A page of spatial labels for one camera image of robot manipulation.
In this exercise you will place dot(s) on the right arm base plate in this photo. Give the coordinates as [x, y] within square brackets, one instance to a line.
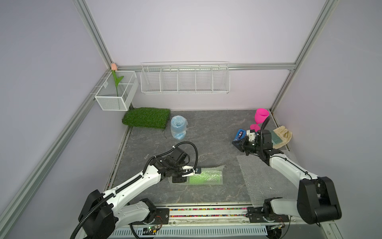
[257, 215]

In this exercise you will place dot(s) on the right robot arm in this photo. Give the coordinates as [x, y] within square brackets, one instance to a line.
[317, 199]

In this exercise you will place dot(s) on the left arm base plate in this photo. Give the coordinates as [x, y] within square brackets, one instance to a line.
[160, 217]

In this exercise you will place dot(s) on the green dustpan brush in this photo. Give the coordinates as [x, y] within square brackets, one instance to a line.
[275, 139]

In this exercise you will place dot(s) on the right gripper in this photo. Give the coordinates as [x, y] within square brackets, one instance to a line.
[240, 146]

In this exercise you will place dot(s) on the white mesh basket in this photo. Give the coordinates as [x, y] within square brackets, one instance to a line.
[106, 95]

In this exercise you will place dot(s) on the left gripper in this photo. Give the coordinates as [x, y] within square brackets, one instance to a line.
[178, 179]

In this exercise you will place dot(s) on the blue tape dispenser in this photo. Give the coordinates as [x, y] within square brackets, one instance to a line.
[241, 135]

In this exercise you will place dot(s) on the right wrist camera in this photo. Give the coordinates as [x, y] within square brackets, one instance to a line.
[252, 135]

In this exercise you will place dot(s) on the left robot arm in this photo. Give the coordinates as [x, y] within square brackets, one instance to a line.
[104, 212]

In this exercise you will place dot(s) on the pink plastic wine glass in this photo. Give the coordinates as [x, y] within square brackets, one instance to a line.
[260, 116]

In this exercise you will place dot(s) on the white wire shelf rack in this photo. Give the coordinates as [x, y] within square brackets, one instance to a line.
[195, 77]

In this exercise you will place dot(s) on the green plastic wine glass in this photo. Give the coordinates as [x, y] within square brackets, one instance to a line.
[206, 179]

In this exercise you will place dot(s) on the bubble wrap sheet stack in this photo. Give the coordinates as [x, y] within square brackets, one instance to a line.
[264, 182]

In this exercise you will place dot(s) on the artificial pink tulip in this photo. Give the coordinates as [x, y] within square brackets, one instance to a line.
[117, 79]

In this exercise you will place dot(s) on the green artificial grass mat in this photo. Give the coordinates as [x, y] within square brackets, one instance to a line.
[147, 118]

